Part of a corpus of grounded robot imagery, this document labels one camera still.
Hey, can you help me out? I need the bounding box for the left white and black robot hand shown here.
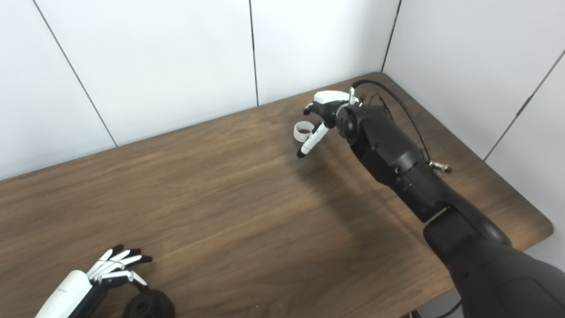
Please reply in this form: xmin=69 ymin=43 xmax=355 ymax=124
xmin=34 ymin=244 xmax=153 ymax=318

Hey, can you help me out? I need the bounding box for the thin black hanging cable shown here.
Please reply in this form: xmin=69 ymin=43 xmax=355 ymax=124
xmin=435 ymin=299 xmax=463 ymax=318

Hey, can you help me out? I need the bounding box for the round black part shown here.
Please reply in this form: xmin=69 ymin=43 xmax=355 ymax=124
xmin=122 ymin=289 xmax=176 ymax=318

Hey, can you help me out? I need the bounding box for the white ring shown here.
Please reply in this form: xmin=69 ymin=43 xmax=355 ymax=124
xmin=294 ymin=122 xmax=315 ymax=143

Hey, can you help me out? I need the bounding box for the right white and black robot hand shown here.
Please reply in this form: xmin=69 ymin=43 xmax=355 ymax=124
xmin=297 ymin=91 xmax=360 ymax=159

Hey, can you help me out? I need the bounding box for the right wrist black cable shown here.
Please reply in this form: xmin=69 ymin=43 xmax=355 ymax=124
xmin=349 ymin=79 xmax=453 ymax=174

